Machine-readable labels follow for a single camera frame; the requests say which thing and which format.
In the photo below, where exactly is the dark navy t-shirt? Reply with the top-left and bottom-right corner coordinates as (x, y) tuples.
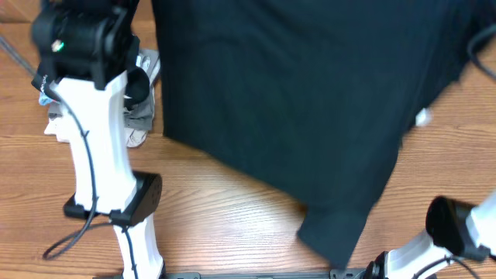
(153, 0), (495, 268)

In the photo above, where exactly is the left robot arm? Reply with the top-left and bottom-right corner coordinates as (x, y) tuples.
(31, 1), (166, 278)

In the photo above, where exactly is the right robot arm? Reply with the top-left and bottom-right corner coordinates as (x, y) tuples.
(363, 194), (495, 279)

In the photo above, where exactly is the black folded garment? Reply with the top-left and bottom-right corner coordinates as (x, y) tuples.
(31, 68), (150, 111)

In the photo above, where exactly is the cream folded garment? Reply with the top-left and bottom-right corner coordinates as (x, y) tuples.
(44, 116), (148, 148)

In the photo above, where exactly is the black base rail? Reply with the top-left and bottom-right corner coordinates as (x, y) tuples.
(92, 267), (373, 279)

